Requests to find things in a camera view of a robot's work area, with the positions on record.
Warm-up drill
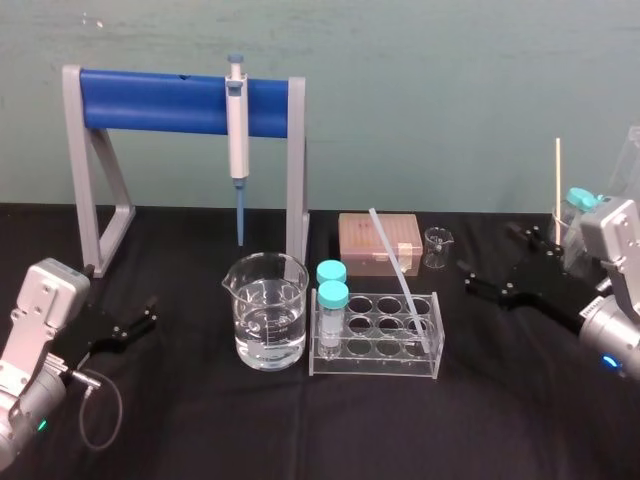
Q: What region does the thin dark wrist cable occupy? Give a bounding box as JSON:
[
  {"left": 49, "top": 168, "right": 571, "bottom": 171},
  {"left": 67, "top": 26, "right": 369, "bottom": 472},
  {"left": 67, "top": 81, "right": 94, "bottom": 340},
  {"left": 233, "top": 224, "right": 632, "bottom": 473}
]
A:
[{"left": 63, "top": 366, "right": 125, "bottom": 452}]

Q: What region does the clear acrylic tube rack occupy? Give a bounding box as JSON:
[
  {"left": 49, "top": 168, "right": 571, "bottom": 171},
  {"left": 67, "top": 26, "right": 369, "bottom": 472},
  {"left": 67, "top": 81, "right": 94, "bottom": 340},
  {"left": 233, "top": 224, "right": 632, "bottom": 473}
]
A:
[{"left": 308, "top": 287, "right": 446, "bottom": 380}]

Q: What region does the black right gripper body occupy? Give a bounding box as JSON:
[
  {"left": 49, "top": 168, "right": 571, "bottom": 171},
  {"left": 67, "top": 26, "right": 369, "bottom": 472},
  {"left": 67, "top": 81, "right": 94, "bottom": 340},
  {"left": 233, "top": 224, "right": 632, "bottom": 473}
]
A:
[{"left": 503, "top": 251, "right": 610, "bottom": 335}]

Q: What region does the clear bottle with teal cap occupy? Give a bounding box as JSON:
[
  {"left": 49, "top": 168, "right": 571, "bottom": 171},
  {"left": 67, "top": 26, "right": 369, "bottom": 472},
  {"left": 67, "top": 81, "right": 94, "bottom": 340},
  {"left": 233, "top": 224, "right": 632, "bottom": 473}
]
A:
[{"left": 563, "top": 186, "right": 609, "bottom": 222}]

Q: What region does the white and blue pipette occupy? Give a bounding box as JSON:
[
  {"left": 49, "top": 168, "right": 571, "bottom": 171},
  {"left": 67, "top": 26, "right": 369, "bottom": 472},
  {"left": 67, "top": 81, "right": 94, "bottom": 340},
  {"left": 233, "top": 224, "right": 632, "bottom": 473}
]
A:
[{"left": 223, "top": 53, "right": 252, "bottom": 247}]

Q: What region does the black table cloth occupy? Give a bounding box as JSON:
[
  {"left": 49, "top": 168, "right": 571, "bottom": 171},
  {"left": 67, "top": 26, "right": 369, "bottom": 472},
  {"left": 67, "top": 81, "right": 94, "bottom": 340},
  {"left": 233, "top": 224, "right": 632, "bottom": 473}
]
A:
[{"left": 0, "top": 202, "right": 640, "bottom": 480}]

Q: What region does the small empty glass beaker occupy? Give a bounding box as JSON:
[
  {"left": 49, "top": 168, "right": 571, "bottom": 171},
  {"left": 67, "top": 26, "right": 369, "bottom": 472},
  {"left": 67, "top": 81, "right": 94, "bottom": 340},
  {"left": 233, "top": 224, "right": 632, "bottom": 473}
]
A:
[{"left": 422, "top": 225, "right": 455, "bottom": 270}]

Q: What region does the thin wooden stick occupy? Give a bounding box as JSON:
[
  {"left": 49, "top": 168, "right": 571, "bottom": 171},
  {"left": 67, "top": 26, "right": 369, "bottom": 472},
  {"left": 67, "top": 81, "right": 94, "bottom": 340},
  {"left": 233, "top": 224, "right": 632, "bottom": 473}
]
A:
[{"left": 553, "top": 137, "right": 563, "bottom": 222}]

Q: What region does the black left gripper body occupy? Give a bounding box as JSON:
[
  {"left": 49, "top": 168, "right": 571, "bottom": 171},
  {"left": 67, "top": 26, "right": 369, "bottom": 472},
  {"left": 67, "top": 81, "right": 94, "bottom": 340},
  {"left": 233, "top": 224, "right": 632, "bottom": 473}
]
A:
[{"left": 51, "top": 299, "right": 127, "bottom": 372}]

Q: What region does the teal capped sample tube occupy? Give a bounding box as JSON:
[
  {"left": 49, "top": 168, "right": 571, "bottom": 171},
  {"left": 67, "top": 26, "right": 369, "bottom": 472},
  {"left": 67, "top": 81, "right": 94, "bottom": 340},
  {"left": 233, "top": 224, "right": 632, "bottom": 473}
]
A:
[
  {"left": 317, "top": 280, "right": 350, "bottom": 362},
  {"left": 315, "top": 259, "right": 348, "bottom": 290}
]

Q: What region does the clear beaker holding stick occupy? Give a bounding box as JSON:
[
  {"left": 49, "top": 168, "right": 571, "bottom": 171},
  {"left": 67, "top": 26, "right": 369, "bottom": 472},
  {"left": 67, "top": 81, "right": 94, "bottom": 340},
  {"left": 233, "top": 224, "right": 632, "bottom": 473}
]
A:
[{"left": 548, "top": 205, "right": 599, "bottom": 279}]

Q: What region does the large glass beaker with water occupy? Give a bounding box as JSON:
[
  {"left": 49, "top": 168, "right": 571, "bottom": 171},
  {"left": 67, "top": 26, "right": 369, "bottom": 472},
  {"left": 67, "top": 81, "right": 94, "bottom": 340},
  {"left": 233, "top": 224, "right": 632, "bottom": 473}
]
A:
[{"left": 221, "top": 251, "right": 310, "bottom": 372}]

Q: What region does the grey pipette stand blue bar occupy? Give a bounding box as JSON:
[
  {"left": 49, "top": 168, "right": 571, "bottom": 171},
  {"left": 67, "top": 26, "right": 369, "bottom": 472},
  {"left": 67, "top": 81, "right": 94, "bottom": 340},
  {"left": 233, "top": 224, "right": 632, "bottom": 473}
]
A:
[{"left": 61, "top": 63, "right": 311, "bottom": 279}]

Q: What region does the clear glass stirring rod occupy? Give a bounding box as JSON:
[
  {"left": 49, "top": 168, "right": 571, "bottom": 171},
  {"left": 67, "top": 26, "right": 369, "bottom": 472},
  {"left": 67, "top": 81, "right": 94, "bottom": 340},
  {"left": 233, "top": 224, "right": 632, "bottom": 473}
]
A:
[{"left": 368, "top": 207, "right": 433, "bottom": 354}]

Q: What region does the pink pipette tip box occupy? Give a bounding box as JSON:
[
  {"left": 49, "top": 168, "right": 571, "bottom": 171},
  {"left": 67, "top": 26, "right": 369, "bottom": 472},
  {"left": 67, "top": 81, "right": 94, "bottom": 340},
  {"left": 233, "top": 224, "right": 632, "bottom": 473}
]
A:
[{"left": 337, "top": 211, "right": 423, "bottom": 278}]

